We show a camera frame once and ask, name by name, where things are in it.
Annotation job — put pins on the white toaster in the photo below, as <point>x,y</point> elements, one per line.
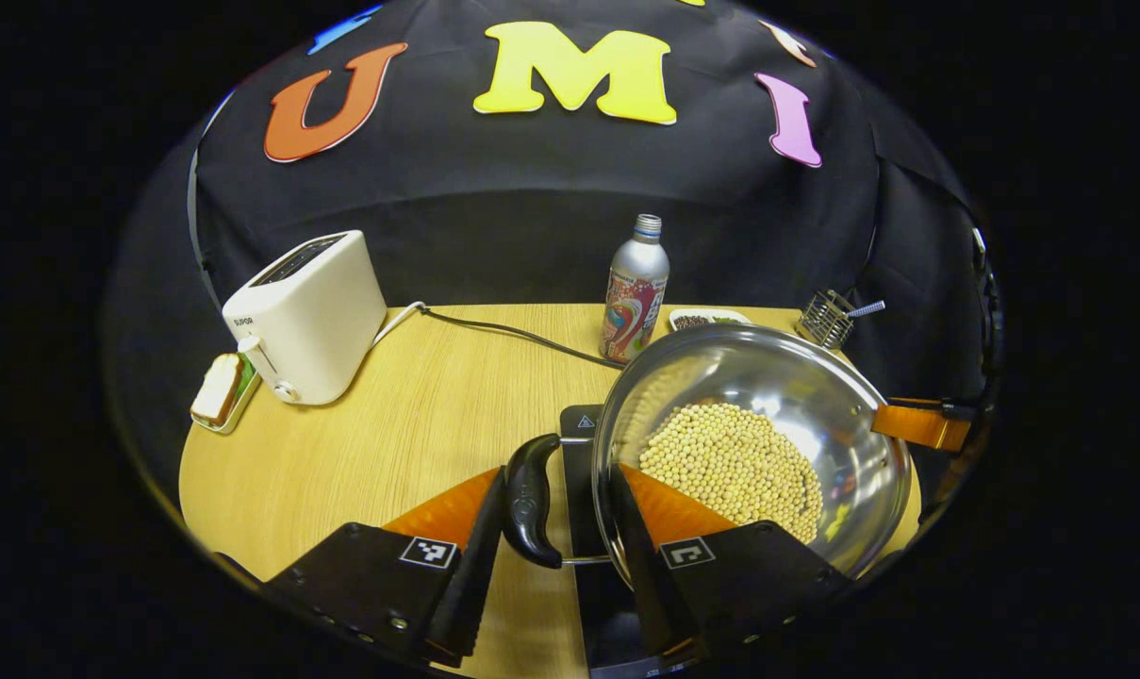
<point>315,311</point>

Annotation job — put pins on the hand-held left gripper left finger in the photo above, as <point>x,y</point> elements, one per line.
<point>475,566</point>

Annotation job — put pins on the silver bottle colourful label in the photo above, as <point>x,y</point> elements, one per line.
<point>636,292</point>

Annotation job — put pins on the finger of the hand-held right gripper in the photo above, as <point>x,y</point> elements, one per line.
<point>923,426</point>

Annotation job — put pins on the small white dish dark food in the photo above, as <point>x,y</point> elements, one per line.
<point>706,319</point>

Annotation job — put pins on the black induction cooktop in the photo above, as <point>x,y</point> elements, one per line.
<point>584,509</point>

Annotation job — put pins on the metal spoon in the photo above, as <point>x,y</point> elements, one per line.
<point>867,308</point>

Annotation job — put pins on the black backdrop cloth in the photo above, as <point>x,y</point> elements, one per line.
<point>532,207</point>

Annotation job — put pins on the pile of yellow soybeans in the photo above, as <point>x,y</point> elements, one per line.
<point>730,462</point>

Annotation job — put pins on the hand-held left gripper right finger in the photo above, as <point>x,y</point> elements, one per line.
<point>640,556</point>

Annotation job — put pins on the pale green rectangular plate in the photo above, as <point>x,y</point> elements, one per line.
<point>239,410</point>

